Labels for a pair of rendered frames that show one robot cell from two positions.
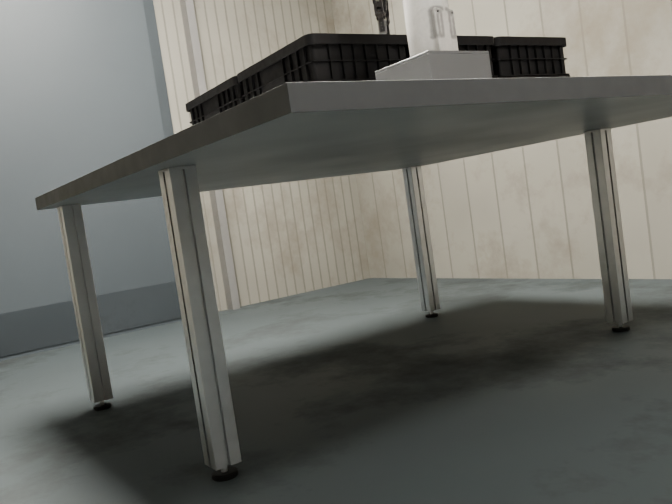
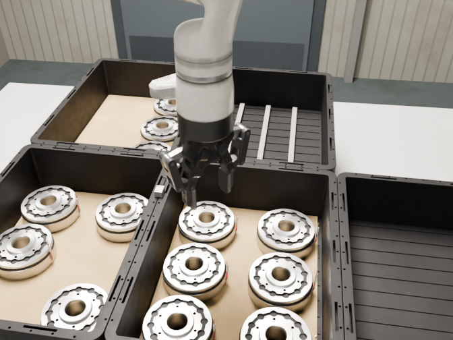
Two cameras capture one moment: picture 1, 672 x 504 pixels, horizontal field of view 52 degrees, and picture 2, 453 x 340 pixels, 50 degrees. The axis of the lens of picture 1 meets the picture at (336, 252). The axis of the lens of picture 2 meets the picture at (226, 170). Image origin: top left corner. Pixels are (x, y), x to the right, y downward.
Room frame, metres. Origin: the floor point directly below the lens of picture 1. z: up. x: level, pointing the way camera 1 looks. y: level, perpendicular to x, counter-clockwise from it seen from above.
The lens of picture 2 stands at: (1.59, -0.60, 1.46)
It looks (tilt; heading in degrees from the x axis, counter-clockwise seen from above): 37 degrees down; 41
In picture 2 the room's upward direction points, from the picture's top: straight up
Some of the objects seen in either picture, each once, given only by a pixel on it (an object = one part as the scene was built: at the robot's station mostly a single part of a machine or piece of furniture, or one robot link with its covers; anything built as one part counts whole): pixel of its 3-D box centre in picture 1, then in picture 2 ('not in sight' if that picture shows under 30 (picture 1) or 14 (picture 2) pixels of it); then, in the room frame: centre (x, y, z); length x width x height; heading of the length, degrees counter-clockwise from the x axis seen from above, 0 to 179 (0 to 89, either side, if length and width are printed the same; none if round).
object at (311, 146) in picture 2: not in sight; (262, 133); (2.33, -0.07, 0.87); 0.40 x 0.30 x 0.11; 32
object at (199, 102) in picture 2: not in sight; (196, 79); (1.99, -0.21, 1.18); 0.11 x 0.09 x 0.06; 77
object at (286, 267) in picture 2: not in sight; (280, 274); (2.03, -0.34, 0.86); 0.05 x 0.05 x 0.01
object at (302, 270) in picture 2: not in sight; (280, 276); (2.03, -0.34, 0.86); 0.10 x 0.10 x 0.01
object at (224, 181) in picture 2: not in sight; (224, 180); (2.02, -0.23, 1.01); 0.02 x 0.01 x 0.04; 77
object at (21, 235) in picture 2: not in sight; (21, 243); (1.80, 0.04, 0.86); 0.05 x 0.05 x 0.01
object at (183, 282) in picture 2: not in sight; (194, 266); (1.96, -0.22, 0.86); 0.10 x 0.10 x 0.01
